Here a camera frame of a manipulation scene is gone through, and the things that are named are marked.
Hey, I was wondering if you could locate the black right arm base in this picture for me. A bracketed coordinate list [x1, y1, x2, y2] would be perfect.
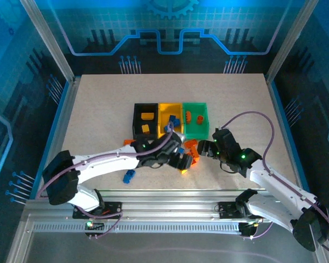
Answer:
[217, 201, 264, 220]

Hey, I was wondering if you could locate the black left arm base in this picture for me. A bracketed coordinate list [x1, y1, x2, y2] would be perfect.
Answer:
[72, 201, 124, 220]

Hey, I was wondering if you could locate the green plastic bin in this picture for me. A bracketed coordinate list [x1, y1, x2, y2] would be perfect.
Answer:
[182, 102, 211, 140]

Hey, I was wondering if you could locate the black plastic bin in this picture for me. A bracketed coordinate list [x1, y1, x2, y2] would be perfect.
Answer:
[132, 102, 159, 140]

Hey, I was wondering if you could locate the yellow plastic bin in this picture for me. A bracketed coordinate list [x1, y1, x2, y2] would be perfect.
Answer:
[157, 102, 184, 139]

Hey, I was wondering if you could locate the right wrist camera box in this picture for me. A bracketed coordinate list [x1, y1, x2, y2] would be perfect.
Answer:
[212, 128, 238, 150]

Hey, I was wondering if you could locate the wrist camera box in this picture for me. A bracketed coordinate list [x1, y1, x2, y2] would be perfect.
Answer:
[212, 128, 238, 150]
[168, 131, 186, 150]

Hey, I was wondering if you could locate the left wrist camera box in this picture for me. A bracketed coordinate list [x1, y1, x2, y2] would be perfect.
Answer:
[168, 131, 186, 150]

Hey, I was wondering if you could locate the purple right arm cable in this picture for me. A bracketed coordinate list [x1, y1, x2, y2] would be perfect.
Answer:
[220, 111, 329, 242]

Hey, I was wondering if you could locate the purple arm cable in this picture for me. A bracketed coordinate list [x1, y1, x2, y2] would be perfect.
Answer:
[35, 122, 176, 201]
[220, 111, 329, 242]

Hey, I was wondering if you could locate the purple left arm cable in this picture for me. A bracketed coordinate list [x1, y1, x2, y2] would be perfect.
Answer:
[35, 122, 176, 201]

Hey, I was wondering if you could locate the aluminium front rail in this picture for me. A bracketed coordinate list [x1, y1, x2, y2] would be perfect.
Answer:
[24, 188, 266, 239]

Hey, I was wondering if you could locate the blue-edged aluminium side rail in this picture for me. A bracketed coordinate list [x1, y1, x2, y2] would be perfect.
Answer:
[29, 76, 82, 199]
[265, 73, 311, 192]

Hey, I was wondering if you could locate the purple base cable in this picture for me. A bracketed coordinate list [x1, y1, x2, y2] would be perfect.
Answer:
[242, 219, 275, 241]
[76, 205, 124, 239]

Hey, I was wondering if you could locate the aluminium frame post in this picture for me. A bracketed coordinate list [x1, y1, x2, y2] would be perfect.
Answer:
[19, 0, 75, 83]
[265, 0, 319, 81]

